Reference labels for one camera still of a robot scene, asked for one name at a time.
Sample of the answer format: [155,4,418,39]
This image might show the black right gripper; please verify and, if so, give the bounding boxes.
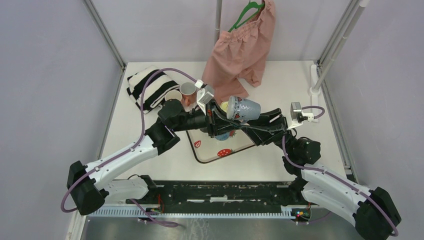
[240,107,297,156]

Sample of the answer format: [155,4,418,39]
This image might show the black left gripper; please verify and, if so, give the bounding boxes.
[172,98,241,138]

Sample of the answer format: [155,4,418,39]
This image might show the bright blue mug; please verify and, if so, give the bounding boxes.
[214,132,230,141]

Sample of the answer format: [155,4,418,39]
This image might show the grey blue mug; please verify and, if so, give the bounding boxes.
[226,96,261,121]

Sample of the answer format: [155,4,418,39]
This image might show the strawberry print tray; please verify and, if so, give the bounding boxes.
[186,130,255,164]

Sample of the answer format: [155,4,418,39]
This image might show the floral salmon mug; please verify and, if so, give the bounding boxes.
[179,82,197,107]

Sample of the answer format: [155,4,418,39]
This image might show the plain pink tall mug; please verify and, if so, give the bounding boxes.
[164,90,183,103]

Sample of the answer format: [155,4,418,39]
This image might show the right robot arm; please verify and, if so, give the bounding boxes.
[235,105,402,240]

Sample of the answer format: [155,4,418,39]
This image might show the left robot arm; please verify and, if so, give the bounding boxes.
[60,99,246,216]

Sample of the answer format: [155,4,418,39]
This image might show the green faceted mug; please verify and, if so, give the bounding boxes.
[220,101,229,112]

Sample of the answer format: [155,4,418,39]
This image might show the pink shorts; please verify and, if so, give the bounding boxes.
[201,0,276,103]

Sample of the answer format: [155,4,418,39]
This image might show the black white striped towel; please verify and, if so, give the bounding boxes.
[126,65,180,114]

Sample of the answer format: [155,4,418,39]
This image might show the centre metal pole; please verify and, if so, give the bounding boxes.
[214,0,223,40]

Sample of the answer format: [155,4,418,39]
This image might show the green clothes hanger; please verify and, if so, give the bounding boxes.
[228,0,265,33]

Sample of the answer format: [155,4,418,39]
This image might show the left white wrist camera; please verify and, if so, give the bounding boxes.
[194,79,215,115]

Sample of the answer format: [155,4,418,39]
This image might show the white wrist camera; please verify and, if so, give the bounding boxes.
[287,102,315,130]
[194,79,215,115]

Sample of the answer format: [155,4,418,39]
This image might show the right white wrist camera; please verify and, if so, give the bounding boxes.
[287,102,315,130]

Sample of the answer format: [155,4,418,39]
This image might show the white cable duct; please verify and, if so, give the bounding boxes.
[89,205,302,220]

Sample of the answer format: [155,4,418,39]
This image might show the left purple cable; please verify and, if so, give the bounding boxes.
[60,68,200,214]

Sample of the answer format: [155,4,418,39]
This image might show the purple cable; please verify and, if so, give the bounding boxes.
[60,68,200,214]
[281,105,400,238]

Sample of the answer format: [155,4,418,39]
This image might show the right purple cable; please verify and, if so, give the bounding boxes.
[281,105,400,238]

